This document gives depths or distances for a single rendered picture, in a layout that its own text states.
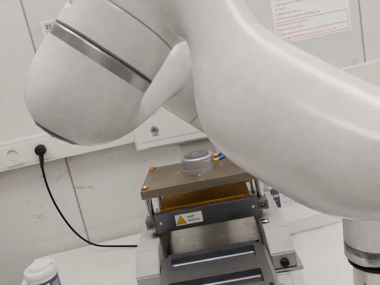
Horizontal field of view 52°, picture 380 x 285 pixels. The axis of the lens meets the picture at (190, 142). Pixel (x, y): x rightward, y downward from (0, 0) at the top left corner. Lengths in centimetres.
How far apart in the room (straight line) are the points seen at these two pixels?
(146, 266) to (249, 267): 23
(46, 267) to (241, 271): 64
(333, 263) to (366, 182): 95
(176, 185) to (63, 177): 75
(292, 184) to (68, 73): 19
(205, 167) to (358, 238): 40
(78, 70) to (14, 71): 120
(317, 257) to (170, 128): 56
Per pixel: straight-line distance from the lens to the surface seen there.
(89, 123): 34
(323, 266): 119
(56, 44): 35
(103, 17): 33
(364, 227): 63
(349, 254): 66
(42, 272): 120
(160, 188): 87
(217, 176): 87
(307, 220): 135
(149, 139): 107
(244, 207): 88
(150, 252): 86
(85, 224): 161
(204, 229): 106
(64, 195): 157
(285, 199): 144
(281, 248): 84
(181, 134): 106
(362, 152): 25
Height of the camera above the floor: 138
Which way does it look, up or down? 13 degrees down
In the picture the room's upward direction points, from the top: 12 degrees counter-clockwise
